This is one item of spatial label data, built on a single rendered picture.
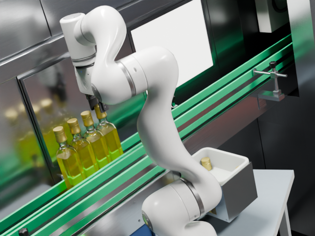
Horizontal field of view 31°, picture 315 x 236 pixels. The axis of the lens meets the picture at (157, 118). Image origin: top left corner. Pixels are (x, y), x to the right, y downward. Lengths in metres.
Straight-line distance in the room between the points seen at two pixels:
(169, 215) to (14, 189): 0.67
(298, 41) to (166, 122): 1.19
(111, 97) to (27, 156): 0.67
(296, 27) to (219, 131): 0.57
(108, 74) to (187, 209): 0.43
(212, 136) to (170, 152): 0.82
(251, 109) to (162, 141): 1.05
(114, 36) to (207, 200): 0.51
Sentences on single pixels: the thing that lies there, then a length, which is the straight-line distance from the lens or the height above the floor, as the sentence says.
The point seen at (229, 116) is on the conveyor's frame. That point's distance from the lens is 2.34.
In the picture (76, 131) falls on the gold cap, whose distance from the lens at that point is 1.87.
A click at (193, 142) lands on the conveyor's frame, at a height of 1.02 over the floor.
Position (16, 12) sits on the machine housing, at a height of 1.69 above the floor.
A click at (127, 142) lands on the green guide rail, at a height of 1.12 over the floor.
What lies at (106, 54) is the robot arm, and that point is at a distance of 1.40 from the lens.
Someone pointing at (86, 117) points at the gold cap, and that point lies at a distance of 1.89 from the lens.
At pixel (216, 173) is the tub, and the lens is 2.12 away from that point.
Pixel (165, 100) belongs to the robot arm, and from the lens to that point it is 1.43.
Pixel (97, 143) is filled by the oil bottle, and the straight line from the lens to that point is 1.92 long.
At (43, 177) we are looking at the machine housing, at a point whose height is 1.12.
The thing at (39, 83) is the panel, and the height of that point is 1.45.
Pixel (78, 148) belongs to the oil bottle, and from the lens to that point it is 1.88.
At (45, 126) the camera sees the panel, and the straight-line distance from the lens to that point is 1.96.
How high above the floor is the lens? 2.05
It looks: 25 degrees down
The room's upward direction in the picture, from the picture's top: 14 degrees counter-clockwise
